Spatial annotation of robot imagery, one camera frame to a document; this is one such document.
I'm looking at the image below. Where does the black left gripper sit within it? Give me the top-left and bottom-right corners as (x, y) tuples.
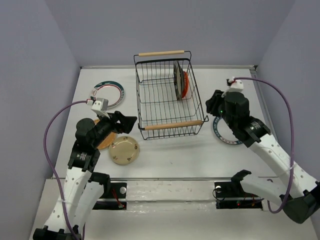
(92, 110), (137, 147)

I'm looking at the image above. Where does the black rimmed silver plate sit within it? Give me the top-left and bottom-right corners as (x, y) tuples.
(173, 60), (185, 101)

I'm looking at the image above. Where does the woven tan plate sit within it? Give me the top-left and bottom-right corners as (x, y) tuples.
(94, 119), (116, 150)

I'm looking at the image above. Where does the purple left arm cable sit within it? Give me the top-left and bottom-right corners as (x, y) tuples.
(43, 100), (88, 238)

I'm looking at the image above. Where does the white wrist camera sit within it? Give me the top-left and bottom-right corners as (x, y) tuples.
(226, 78), (244, 93)
(86, 98), (109, 118)

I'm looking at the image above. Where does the black wire dish rack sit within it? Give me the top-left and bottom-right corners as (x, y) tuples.
(133, 50), (209, 140)

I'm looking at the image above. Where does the white plate teal red rim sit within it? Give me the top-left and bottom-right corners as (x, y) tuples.
(88, 80), (125, 109)

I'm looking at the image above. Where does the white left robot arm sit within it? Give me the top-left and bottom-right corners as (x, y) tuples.
(32, 111), (137, 240)

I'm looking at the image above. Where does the white plate teal lettered rim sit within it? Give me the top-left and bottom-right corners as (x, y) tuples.
(212, 116), (243, 146)

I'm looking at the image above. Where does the beige floral plate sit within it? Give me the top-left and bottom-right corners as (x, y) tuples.
(108, 136), (140, 166)

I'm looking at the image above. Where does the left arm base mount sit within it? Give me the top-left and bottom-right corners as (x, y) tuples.
(93, 182), (127, 211)

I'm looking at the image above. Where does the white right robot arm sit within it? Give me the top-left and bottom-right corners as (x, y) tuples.
(205, 90), (320, 224)

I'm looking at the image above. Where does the orange plate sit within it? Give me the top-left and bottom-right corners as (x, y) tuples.
(181, 71), (189, 99)

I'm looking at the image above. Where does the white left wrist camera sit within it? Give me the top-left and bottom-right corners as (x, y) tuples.
(86, 98), (109, 118)

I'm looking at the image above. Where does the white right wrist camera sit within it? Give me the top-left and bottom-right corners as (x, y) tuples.
(226, 78), (244, 93)

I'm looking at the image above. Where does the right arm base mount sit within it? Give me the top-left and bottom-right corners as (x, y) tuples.
(212, 181), (263, 210)

